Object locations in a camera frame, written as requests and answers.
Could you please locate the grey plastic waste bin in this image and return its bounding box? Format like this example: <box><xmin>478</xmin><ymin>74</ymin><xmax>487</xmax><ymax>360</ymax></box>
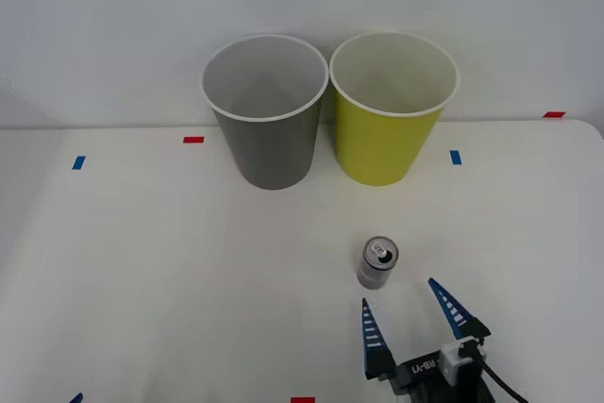
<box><xmin>199</xmin><ymin>33</ymin><xmax>330</xmax><ymax>191</ymax></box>

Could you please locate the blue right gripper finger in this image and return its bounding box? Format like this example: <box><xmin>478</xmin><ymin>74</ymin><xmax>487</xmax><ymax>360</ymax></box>
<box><xmin>428</xmin><ymin>277</ymin><xmax>493</xmax><ymax>342</ymax></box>
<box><xmin>361</xmin><ymin>297</ymin><xmax>397</xmax><ymax>381</ymax></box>

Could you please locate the silver drink can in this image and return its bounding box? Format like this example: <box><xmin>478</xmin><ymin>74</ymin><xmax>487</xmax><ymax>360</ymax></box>
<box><xmin>357</xmin><ymin>235</ymin><xmax>401</xmax><ymax>291</ymax></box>

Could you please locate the yellow-green plastic waste bin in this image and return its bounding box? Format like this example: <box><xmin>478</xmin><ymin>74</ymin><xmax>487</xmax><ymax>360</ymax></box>
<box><xmin>328</xmin><ymin>31</ymin><xmax>461</xmax><ymax>188</ymax></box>

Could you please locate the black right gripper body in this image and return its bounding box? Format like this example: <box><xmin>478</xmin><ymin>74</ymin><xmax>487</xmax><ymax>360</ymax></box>
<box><xmin>378</xmin><ymin>349</ymin><xmax>496</xmax><ymax>403</ymax></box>

